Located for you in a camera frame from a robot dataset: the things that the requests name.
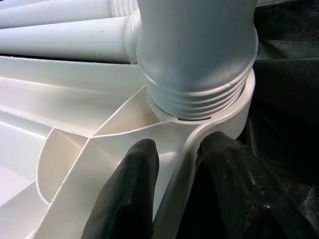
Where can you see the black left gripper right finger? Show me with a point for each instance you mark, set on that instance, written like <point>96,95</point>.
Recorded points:
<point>236,189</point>

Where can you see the white plastic table top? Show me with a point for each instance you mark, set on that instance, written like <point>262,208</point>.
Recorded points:
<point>74,124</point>

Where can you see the black plastic sheet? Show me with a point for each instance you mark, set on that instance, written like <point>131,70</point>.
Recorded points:
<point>286,99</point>

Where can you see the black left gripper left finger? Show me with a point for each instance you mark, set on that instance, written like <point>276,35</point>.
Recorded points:
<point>124,189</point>

